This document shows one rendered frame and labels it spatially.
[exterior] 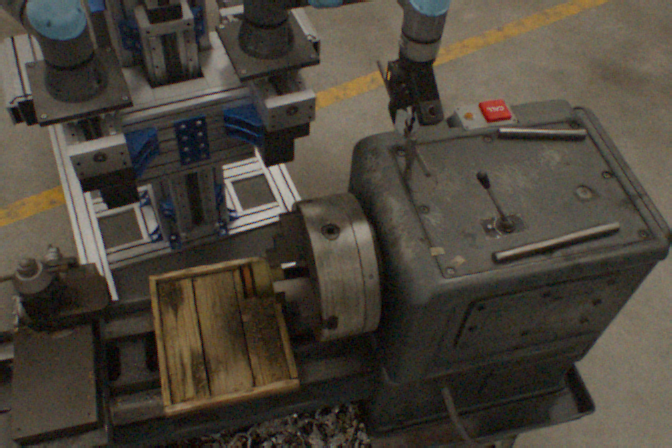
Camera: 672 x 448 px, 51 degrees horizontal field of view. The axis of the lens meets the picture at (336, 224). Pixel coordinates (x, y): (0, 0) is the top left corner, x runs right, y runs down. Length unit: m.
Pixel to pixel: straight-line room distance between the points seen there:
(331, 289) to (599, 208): 0.59
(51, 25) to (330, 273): 0.83
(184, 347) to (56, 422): 0.32
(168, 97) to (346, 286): 0.80
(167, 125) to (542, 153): 0.97
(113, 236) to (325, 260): 1.47
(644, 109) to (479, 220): 2.50
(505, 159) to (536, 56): 2.40
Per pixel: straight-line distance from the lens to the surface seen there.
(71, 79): 1.80
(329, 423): 1.94
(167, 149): 2.01
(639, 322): 3.05
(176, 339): 1.71
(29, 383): 1.64
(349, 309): 1.44
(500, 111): 1.68
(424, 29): 1.27
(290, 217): 1.49
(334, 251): 1.41
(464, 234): 1.44
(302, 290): 1.49
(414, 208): 1.46
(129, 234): 2.74
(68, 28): 1.72
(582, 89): 3.86
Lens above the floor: 2.38
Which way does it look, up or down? 53 degrees down
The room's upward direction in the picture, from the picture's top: 6 degrees clockwise
